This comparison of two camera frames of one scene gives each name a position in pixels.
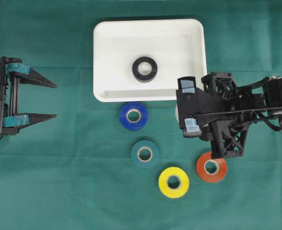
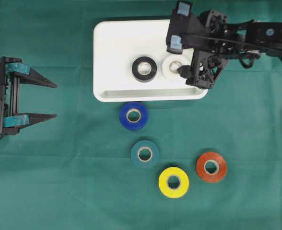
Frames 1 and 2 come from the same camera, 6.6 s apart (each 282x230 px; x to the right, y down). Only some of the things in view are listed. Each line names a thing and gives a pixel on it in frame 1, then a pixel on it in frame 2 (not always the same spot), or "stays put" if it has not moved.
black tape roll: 144,78 stays put
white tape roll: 176,113 -> 165,66
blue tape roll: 134,116 stays put
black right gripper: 229,110 -> 227,42
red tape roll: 209,178 stays put
